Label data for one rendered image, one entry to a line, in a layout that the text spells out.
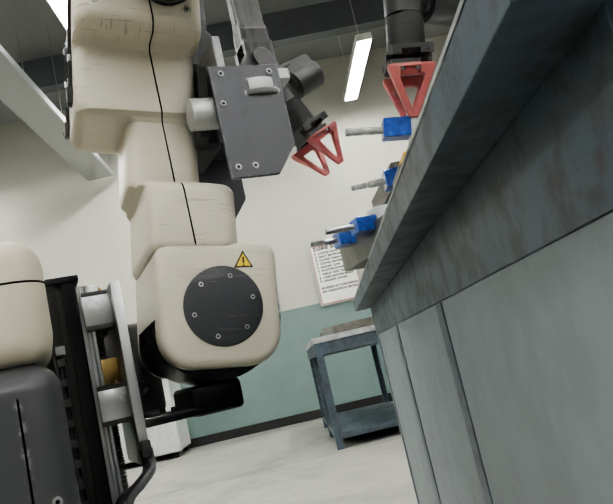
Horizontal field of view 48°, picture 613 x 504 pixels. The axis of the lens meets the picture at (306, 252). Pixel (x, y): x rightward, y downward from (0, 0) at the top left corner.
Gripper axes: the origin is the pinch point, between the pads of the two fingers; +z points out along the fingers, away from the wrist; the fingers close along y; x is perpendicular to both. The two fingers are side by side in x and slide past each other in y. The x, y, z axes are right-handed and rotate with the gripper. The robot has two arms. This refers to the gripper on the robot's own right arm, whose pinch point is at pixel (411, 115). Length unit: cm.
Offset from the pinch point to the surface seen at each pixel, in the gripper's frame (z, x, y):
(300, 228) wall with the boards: -27, 41, 732
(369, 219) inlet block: 13.4, 5.6, 24.2
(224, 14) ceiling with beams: -246, 99, 603
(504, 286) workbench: 24.3, -1.2, -41.2
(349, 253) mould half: 19.1, 9.2, 39.0
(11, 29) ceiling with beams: -224, 294, 539
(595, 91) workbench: 14, 0, -67
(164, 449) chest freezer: 196, 191, 604
